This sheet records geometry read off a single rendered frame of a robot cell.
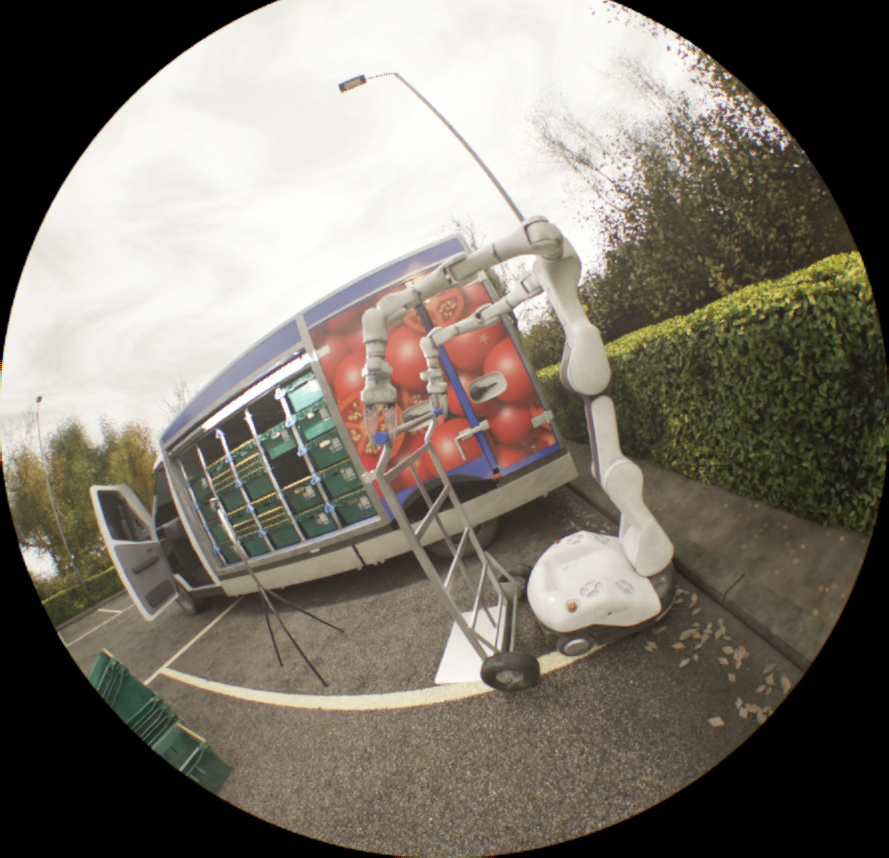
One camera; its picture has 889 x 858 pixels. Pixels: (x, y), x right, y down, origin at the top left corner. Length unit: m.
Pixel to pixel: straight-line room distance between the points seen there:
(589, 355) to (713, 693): 1.31
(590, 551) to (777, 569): 0.94
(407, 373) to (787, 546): 2.50
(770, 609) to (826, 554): 0.35
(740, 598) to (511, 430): 1.79
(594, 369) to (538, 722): 1.35
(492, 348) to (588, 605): 1.74
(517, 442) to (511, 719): 1.76
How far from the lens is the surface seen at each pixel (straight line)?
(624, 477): 1.12
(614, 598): 1.21
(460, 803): 1.34
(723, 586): 1.49
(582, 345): 1.02
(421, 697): 1.66
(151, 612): 4.40
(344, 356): 2.30
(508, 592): 1.83
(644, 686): 1.34
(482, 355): 2.14
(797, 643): 1.35
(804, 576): 1.53
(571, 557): 1.50
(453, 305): 2.23
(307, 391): 2.62
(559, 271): 1.10
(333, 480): 2.58
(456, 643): 1.81
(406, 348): 2.18
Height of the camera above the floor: 1.21
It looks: 1 degrees down
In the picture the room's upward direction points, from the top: 25 degrees counter-clockwise
